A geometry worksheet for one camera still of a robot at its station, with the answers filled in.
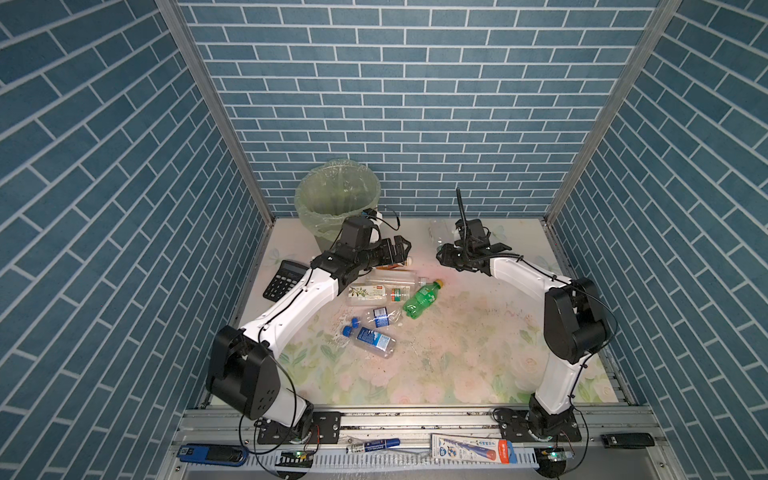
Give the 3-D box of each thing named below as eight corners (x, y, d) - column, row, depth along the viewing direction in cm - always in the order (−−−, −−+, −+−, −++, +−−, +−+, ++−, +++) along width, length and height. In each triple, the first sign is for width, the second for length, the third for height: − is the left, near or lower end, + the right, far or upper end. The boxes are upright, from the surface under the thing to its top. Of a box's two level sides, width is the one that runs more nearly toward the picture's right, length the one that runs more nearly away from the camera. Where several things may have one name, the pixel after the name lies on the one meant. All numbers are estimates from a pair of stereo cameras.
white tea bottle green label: (348, 306, 98) (345, 297, 93) (349, 292, 101) (347, 282, 97) (409, 307, 98) (410, 297, 93) (409, 293, 101) (410, 283, 97)
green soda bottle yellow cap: (412, 321, 94) (412, 314, 90) (401, 310, 97) (401, 303, 93) (446, 292, 101) (448, 284, 97) (435, 282, 104) (436, 274, 100)
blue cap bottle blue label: (343, 339, 90) (341, 332, 86) (350, 326, 93) (349, 319, 89) (389, 360, 86) (389, 354, 82) (396, 346, 89) (396, 339, 85)
